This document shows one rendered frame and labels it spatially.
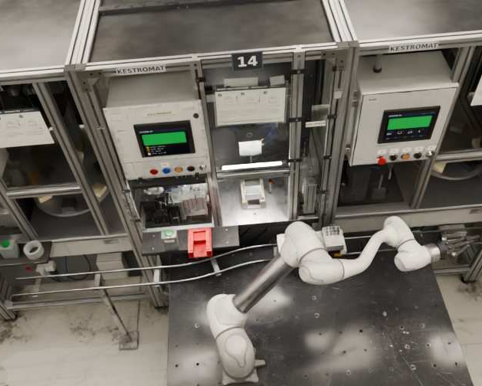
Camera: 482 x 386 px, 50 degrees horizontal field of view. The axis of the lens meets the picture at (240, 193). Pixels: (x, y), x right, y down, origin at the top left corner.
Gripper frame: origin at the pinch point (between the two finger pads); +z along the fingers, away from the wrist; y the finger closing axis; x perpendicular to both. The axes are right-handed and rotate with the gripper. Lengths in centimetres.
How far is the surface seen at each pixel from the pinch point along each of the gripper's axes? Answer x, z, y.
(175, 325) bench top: -41, -152, -23
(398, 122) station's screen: 52, -31, -43
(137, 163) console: 35, -147, -76
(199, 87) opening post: 75, -113, -72
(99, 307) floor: -115, -202, -84
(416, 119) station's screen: 54, -23, -41
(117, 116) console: 64, -149, -79
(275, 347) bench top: -39, -106, 7
